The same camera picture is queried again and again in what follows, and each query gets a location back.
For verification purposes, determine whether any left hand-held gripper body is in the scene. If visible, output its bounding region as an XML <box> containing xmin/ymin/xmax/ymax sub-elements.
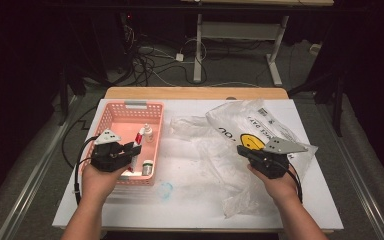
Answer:
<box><xmin>90</xmin><ymin>129</ymin><xmax>131</xmax><ymax>173</ymax></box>

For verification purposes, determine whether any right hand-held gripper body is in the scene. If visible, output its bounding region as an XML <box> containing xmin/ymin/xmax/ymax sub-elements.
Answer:
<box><xmin>248</xmin><ymin>136</ymin><xmax>309</xmax><ymax>180</ymax></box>

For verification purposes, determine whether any red and white tube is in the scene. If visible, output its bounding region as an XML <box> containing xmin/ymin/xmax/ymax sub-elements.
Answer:
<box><xmin>126</xmin><ymin>127</ymin><xmax>146</xmax><ymax>174</ymax></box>

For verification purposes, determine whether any pink plastic basket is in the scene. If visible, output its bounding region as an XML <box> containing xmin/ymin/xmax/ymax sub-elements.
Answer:
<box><xmin>79</xmin><ymin>100</ymin><xmax>165</xmax><ymax>187</ymax></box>

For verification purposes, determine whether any small white dropper bottle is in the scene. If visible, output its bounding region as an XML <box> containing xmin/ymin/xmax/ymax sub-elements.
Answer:
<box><xmin>143</xmin><ymin>123</ymin><xmax>155</xmax><ymax>143</ymax></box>

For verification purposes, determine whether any clear smiley plastic bag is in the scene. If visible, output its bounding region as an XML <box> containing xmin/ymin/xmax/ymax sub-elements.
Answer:
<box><xmin>169</xmin><ymin>98</ymin><xmax>318</xmax><ymax>219</ymax></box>

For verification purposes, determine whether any person's right hand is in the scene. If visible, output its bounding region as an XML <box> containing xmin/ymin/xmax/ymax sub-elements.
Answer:
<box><xmin>248</xmin><ymin>165</ymin><xmax>301</xmax><ymax>208</ymax></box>

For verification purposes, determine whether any person's left hand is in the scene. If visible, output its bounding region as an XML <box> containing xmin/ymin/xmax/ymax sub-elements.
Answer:
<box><xmin>81</xmin><ymin>163</ymin><xmax>128</xmax><ymax>204</ymax></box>

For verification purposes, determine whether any white board sheet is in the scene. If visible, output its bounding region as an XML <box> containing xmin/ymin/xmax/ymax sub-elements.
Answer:
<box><xmin>52</xmin><ymin>98</ymin><xmax>344</xmax><ymax>231</ymax></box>

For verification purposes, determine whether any black stand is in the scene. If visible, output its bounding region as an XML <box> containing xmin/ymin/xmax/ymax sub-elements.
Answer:
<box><xmin>288</xmin><ymin>66</ymin><xmax>344</xmax><ymax>138</ymax></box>
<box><xmin>58</xmin><ymin>63</ymin><xmax>88</xmax><ymax>127</ymax></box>

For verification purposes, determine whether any wooden table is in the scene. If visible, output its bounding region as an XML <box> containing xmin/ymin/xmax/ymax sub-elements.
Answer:
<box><xmin>59</xmin><ymin>86</ymin><xmax>335</xmax><ymax>234</ymax></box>

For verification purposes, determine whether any white box on floor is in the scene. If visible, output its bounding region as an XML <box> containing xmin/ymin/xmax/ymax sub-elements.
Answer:
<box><xmin>309</xmin><ymin>43</ymin><xmax>324</xmax><ymax>56</ymax></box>

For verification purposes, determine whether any left hand-held gripper cable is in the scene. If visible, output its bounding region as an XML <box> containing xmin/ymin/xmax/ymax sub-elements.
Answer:
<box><xmin>73</xmin><ymin>135</ymin><xmax>99</xmax><ymax>206</ymax></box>

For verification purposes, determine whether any hand-held gripper cable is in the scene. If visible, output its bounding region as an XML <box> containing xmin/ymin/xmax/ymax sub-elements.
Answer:
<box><xmin>286</xmin><ymin>163</ymin><xmax>304</xmax><ymax>204</ymax></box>
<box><xmin>73</xmin><ymin>135</ymin><xmax>99</xmax><ymax>206</ymax></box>

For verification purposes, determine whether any right hand-held gripper cable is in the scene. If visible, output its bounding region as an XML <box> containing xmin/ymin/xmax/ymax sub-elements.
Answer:
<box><xmin>286</xmin><ymin>163</ymin><xmax>304</xmax><ymax>204</ymax></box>

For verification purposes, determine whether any black floor cable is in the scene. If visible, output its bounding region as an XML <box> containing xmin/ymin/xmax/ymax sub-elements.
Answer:
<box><xmin>61</xmin><ymin>105</ymin><xmax>98</xmax><ymax>169</ymax></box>

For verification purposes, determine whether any metal floor rail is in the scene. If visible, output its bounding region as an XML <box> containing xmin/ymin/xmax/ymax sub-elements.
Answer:
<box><xmin>313</xmin><ymin>99</ymin><xmax>384</xmax><ymax>240</ymax></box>
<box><xmin>0</xmin><ymin>96</ymin><xmax>81</xmax><ymax>240</ymax></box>

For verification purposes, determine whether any bundle of floor cables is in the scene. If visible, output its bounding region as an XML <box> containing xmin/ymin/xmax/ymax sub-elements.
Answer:
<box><xmin>123</xmin><ymin>24</ymin><xmax>208</xmax><ymax>88</ymax></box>

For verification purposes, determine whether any white metal desk frame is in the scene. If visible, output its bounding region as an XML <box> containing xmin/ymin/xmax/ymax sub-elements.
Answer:
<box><xmin>193</xmin><ymin>13</ymin><xmax>289</xmax><ymax>87</ymax></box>

